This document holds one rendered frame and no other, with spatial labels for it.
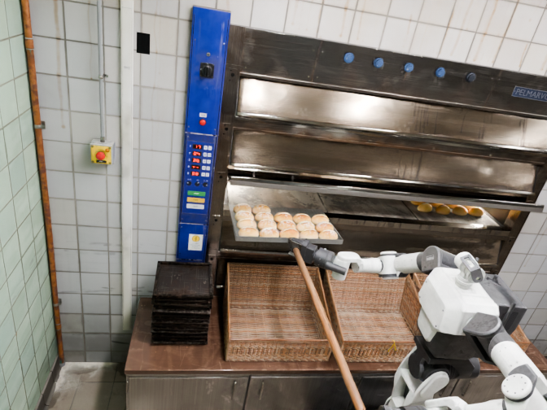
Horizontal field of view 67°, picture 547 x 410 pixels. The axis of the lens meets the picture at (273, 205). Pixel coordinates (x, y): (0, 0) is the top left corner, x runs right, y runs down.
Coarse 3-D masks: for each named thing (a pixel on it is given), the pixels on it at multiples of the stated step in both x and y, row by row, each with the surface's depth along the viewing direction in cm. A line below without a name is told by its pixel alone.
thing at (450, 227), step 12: (336, 216) 237; (348, 216) 239; (360, 216) 242; (372, 216) 244; (396, 228) 244; (408, 228) 246; (420, 228) 247; (432, 228) 248; (444, 228) 249; (456, 228) 251; (468, 228) 252; (480, 228) 255; (492, 228) 258; (504, 228) 261
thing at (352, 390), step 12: (300, 264) 183; (312, 288) 169; (312, 300) 166; (324, 312) 157; (324, 324) 152; (336, 348) 142; (336, 360) 139; (348, 372) 134; (348, 384) 130; (360, 396) 127; (360, 408) 122
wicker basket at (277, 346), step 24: (240, 264) 237; (264, 264) 240; (240, 288) 240; (264, 288) 244; (288, 288) 246; (240, 312) 239; (264, 312) 242; (288, 312) 246; (312, 312) 249; (240, 336) 223; (264, 336) 226; (288, 336) 229; (312, 336) 232; (240, 360) 209; (264, 360) 211; (288, 360) 214; (312, 360) 216
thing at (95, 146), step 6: (90, 144) 189; (96, 144) 189; (102, 144) 190; (108, 144) 191; (114, 144) 195; (90, 150) 190; (96, 150) 190; (102, 150) 191; (114, 150) 196; (90, 156) 192; (108, 156) 192; (114, 156) 197; (90, 162) 193; (96, 162) 193; (102, 162) 193; (108, 162) 194
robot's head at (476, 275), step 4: (464, 256) 151; (468, 256) 150; (464, 260) 149; (472, 260) 147; (476, 264) 145; (468, 268) 145; (472, 268) 144; (476, 268) 144; (480, 268) 143; (472, 272) 144; (476, 272) 144; (480, 272) 144; (468, 276) 146; (472, 276) 145; (476, 276) 145; (480, 276) 145; (484, 276) 147; (468, 280) 147; (472, 280) 147; (476, 280) 146; (480, 280) 146
